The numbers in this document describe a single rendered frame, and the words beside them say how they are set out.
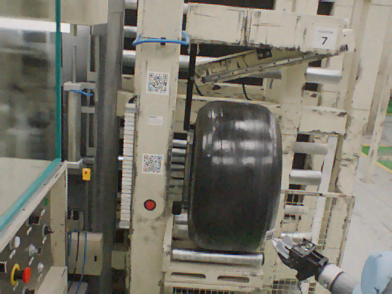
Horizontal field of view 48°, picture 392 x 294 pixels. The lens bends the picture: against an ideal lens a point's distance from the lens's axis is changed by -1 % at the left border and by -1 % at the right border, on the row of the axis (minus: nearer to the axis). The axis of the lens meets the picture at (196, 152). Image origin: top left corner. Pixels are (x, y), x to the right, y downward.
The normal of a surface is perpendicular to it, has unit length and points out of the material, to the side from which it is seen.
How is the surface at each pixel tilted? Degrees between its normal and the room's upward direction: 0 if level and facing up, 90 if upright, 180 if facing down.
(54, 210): 90
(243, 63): 90
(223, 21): 90
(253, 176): 69
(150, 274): 90
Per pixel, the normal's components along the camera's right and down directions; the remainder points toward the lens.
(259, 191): 0.03, 0.10
